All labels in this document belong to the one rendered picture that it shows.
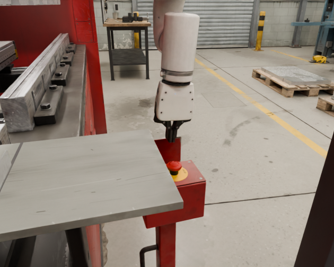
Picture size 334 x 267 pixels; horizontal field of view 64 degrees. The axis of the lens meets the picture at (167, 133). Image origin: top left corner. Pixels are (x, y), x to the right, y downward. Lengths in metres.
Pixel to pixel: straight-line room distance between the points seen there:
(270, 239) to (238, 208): 0.28
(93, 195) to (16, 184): 0.09
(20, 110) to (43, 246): 0.43
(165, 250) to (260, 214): 1.02
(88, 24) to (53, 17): 0.26
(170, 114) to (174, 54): 0.15
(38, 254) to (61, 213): 0.16
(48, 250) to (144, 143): 0.20
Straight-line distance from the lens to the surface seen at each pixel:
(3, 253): 0.41
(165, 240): 0.89
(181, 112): 0.72
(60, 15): 2.45
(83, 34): 2.46
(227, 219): 1.75
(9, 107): 0.79
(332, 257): 0.98
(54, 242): 0.44
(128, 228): 1.68
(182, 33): 0.66
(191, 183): 0.68
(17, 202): 0.31
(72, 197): 0.30
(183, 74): 0.67
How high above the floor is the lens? 1.18
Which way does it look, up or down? 26 degrees down
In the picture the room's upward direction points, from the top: straight up
